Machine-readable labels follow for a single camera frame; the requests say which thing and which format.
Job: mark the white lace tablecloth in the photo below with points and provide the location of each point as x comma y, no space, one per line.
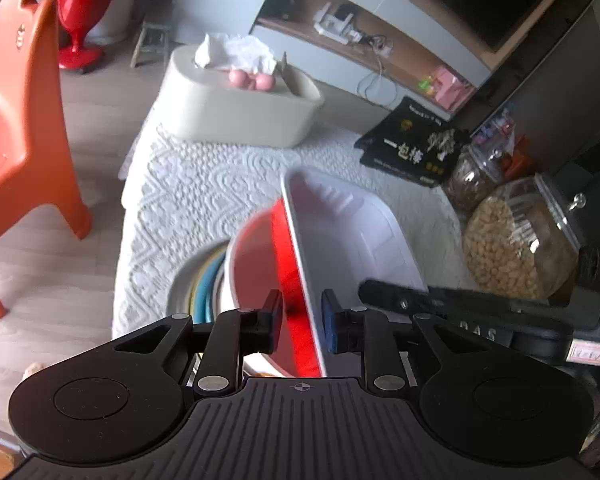
190,195

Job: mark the white bowl with yellow rim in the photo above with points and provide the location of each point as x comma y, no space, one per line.
198,290

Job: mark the blue bowl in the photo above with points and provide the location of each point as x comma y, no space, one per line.
214,295

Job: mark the white device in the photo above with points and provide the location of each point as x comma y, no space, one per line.
335,22

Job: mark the small glass jar of seeds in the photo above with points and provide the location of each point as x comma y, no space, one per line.
467,180

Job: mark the pink box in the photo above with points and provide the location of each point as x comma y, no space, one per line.
452,87

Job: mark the white tissue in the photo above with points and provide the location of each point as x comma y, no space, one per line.
230,50

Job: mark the large glass jar of peanuts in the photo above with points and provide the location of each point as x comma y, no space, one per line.
500,245

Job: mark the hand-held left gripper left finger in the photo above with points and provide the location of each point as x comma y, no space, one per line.
275,325

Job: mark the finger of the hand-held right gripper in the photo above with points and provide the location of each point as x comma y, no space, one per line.
395,296

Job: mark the pink egg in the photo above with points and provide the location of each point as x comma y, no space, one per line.
266,82
239,79

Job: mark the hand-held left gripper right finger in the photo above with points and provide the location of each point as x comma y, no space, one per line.
330,325

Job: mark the cream storage box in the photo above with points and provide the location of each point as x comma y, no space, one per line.
230,120

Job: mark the red vase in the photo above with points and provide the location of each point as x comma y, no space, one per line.
80,0

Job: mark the black snack bag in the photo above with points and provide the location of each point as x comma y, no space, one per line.
405,150

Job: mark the red and white rectangular tray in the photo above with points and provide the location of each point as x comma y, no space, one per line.
350,240

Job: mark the white plastic bowl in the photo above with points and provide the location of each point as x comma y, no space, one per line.
250,270

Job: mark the dark cabinet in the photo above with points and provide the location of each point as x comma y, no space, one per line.
555,60

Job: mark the orange plastic chair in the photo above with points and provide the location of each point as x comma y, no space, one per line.
25,110

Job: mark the wooden stool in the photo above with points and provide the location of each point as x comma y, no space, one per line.
152,40

